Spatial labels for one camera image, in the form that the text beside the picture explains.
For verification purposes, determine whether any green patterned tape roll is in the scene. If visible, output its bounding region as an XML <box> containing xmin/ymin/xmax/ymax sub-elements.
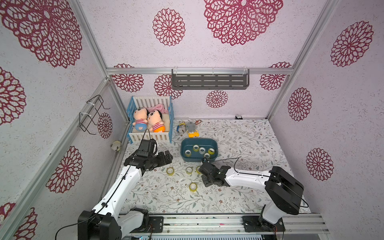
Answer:
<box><xmin>189</xmin><ymin>182</ymin><xmax>198</xmax><ymax>192</ymax></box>

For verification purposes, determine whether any orange plush doll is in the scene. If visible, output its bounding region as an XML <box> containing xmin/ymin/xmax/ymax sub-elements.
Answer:
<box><xmin>148</xmin><ymin>110</ymin><xmax>166</xmax><ymax>133</ymax></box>

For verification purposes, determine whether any clear transparent tape roll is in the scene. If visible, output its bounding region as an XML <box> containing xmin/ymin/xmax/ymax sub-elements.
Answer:
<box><xmin>199</xmin><ymin>147</ymin><xmax>206</xmax><ymax>155</ymax></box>

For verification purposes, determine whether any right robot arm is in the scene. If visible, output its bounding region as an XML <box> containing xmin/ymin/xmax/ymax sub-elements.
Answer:
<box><xmin>199</xmin><ymin>162</ymin><xmax>304</xmax><ymax>227</ymax></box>

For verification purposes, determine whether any large yellow tape roll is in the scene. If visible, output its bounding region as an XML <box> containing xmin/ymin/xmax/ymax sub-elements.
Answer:
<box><xmin>166</xmin><ymin>167</ymin><xmax>175</xmax><ymax>176</ymax></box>

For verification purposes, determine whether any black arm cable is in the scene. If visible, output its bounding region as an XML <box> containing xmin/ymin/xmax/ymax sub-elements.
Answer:
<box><xmin>214</xmin><ymin>156</ymin><xmax>309</xmax><ymax>208</ymax></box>

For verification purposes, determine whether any black wire wall rack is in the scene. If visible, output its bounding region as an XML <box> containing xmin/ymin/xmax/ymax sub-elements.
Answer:
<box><xmin>78</xmin><ymin>95</ymin><xmax>110</xmax><ymax>135</ymax></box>

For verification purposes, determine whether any white and blue toy crib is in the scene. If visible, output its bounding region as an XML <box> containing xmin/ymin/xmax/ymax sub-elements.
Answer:
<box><xmin>127</xmin><ymin>96</ymin><xmax>174</xmax><ymax>144</ymax></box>

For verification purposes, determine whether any grey wall shelf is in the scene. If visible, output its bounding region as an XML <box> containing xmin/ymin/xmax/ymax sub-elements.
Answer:
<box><xmin>171</xmin><ymin>69</ymin><xmax>250</xmax><ymax>90</ymax></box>

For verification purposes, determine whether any blue plush doll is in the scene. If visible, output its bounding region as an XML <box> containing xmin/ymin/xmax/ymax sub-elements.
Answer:
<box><xmin>133</xmin><ymin>108</ymin><xmax>148</xmax><ymax>132</ymax></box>

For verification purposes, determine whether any teal plastic storage box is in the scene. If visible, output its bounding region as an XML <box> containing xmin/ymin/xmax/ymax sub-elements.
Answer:
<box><xmin>180</xmin><ymin>138</ymin><xmax>219</xmax><ymax>162</ymax></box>

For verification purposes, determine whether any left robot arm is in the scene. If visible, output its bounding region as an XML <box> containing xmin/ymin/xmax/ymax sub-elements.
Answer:
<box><xmin>77</xmin><ymin>139</ymin><xmax>173</xmax><ymax>240</ymax></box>

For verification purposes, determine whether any pink blanket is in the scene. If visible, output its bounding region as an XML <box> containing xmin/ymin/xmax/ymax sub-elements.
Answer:
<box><xmin>148</xmin><ymin>104</ymin><xmax>169</xmax><ymax>114</ymax></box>

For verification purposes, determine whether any metal base rail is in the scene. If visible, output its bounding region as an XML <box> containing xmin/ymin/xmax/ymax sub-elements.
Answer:
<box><xmin>132</xmin><ymin>214</ymin><xmax>330</xmax><ymax>238</ymax></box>

